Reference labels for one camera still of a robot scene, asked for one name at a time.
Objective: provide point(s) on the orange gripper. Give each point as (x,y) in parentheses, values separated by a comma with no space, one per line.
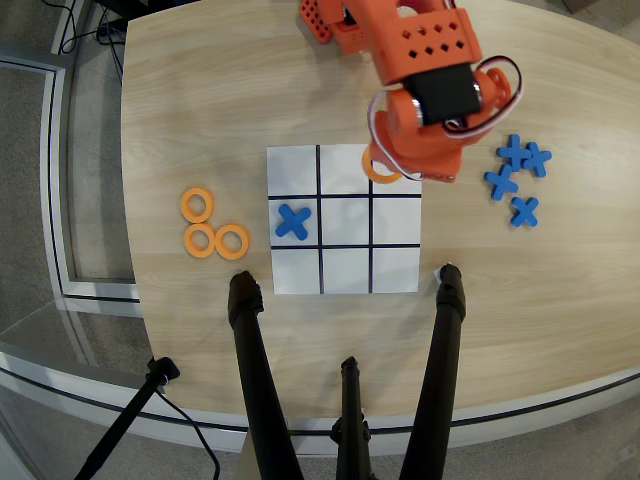
(434,173)

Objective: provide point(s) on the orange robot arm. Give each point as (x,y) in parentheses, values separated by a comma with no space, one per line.
(425,35)

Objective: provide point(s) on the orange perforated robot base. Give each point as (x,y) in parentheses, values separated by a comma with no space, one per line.
(315,22)

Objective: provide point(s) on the blue foam cross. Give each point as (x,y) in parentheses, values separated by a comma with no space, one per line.
(501,183)
(293,221)
(525,212)
(538,159)
(513,151)

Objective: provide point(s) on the small white sticker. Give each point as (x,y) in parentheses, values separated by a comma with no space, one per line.
(436,275)

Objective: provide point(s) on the white tic-tac-toe grid paper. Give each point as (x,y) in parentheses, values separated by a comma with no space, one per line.
(345,225)

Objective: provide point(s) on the thick black tripod leg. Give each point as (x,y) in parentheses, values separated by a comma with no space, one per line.
(255,360)
(440,360)

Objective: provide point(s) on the slim black stand pole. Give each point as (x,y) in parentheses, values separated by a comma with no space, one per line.
(130,410)

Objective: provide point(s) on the grey metal glass frame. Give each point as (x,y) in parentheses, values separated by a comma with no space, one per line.
(52,175)

